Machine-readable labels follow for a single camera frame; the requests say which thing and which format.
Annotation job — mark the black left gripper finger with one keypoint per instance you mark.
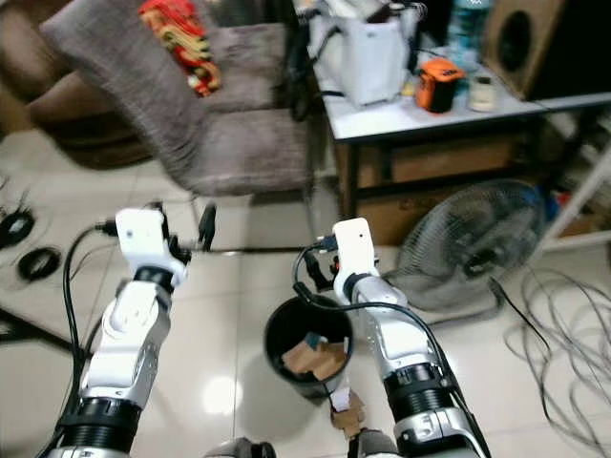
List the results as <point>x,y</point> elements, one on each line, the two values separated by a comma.
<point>207,227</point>

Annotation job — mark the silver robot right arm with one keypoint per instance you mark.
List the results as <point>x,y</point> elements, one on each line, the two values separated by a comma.
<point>401,353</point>

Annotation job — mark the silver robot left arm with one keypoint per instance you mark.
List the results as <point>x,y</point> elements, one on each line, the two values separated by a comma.
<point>129,334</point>

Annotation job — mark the black round rubbish bin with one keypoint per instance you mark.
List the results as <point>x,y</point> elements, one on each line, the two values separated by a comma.
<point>286,320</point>

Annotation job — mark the brown cardboard scrap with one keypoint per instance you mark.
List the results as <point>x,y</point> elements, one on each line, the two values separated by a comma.
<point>310,358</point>

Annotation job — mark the grey fabric chair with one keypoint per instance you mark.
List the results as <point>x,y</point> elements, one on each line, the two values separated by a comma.
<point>239,143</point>

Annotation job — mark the small brown white carton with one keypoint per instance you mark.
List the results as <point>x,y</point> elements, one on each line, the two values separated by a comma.
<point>347,415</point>

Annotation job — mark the grey metal floor fan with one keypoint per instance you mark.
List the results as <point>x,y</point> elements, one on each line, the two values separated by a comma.
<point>468,239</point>

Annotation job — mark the large brown cardboard box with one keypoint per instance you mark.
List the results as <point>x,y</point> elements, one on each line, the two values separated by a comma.
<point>439,162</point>

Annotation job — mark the dark slanted table leg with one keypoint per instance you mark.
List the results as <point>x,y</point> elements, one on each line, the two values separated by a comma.
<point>29,329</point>

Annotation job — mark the grey robot right leg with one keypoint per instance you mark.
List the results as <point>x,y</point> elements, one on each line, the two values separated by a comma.
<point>377,445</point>

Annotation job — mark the grey robot leg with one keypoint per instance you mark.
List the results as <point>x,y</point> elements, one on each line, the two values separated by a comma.
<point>227,448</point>
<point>377,445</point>

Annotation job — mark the red patterned cloth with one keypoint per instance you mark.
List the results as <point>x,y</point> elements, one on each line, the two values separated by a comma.
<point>181,38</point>

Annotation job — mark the grey robot left leg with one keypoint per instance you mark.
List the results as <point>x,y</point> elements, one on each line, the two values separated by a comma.
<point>227,448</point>

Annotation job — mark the orange black device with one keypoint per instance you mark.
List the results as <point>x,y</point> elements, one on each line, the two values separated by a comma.
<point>437,88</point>

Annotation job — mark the white bag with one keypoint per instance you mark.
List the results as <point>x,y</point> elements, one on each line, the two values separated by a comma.
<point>372,57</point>

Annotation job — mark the white remote control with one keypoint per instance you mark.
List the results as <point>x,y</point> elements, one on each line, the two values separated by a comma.
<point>482,93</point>

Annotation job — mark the brown sofa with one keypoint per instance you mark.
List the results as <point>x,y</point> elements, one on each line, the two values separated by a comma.
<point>29,57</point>

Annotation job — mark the green blue label bottle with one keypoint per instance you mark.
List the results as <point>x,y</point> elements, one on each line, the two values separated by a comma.
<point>470,29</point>

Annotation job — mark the brown wooden speaker box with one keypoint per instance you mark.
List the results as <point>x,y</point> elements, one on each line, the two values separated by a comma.
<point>549,48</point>

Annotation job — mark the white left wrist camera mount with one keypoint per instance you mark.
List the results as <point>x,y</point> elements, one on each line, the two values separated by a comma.
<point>143,239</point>

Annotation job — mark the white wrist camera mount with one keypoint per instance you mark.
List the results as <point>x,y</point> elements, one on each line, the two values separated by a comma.
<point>355,246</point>
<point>143,239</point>

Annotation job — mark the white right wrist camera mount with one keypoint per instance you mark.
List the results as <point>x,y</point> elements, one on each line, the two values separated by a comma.
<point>355,246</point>

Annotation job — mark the white top black frame table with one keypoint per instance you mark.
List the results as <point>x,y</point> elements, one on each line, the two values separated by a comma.
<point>401,119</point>

